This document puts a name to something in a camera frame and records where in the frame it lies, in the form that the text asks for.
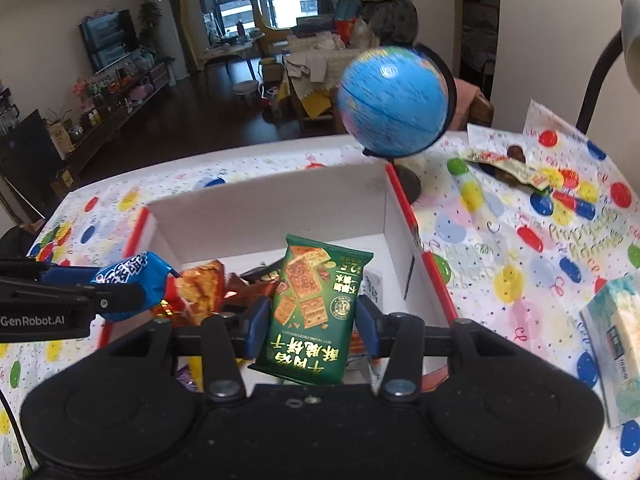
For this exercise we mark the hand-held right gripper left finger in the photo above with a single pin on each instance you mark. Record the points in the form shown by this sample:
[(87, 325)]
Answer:
[(259, 327)]

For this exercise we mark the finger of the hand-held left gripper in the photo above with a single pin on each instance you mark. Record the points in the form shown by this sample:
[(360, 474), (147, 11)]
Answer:
[(60, 296), (65, 276)]

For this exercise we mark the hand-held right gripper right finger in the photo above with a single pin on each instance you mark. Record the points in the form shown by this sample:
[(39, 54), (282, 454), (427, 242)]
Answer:
[(367, 327)]

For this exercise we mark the orange snack packet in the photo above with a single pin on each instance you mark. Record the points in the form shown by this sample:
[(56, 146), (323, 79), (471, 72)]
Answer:
[(357, 347)]

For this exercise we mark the dark red snack packet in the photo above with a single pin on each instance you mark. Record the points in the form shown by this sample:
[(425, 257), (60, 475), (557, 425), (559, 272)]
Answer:
[(250, 290)]

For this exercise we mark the green biscuit packet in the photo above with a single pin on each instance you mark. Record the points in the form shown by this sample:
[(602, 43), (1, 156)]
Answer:
[(305, 280)]

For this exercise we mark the red chips packet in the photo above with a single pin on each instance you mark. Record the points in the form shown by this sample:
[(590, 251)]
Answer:
[(200, 292)]

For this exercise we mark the blue snack packet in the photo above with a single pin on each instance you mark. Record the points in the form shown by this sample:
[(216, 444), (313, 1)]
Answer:
[(145, 275)]

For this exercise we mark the purple snack packet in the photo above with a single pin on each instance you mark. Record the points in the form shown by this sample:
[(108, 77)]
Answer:
[(185, 377)]

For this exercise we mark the red cardboard box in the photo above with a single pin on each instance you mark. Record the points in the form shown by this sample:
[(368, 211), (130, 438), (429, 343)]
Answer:
[(280, 200)]

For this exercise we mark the small brown cardboard box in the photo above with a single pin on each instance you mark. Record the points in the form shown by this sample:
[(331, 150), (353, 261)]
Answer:
[(61, 181)]

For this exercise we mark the black appliance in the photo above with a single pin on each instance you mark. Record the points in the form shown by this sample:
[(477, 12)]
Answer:
[(25, 155)]

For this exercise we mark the brown paper bag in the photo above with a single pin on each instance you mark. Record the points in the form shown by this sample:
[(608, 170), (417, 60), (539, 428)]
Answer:
[(59, 137)]

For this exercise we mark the dark television cabinet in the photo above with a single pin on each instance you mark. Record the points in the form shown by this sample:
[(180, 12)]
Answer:
[(110, 125)]

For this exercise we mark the green brown candy wrapper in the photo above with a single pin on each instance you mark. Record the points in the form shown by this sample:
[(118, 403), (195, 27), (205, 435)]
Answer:
[(505, 166)]

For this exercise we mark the blue globe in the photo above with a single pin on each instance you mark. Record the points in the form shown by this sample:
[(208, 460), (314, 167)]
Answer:
[(395, 100)]

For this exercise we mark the television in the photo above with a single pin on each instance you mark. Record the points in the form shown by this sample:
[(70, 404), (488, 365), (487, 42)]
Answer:
[(107, 40)]

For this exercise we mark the white stool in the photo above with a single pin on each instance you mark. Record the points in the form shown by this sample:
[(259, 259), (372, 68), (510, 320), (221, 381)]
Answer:
[(245, 86)]

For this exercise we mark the tissue pack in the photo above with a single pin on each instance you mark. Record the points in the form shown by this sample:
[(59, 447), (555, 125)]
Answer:
[(617, 340)]

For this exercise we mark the sofa with clothes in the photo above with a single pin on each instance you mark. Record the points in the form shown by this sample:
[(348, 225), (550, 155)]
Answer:
[(320, 65)]

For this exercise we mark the potted plant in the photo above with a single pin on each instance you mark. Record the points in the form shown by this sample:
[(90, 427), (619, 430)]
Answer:
[(148, 20)]

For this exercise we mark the white standing air conditioner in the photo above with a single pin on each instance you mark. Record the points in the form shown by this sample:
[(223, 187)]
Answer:
[(167, 25)]

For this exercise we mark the coffee table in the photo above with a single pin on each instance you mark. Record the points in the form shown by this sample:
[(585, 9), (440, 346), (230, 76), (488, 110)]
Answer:
[(227, 50)]

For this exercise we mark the yellow curtain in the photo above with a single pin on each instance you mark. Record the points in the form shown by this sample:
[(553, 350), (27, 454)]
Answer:
[(185, 15)]

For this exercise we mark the yellow armchair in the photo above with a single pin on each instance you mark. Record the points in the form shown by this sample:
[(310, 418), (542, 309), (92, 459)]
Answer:
[(270, 30)]

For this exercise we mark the grey desk lamp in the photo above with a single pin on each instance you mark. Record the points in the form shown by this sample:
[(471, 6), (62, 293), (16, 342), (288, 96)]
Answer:
[(597, 80)]

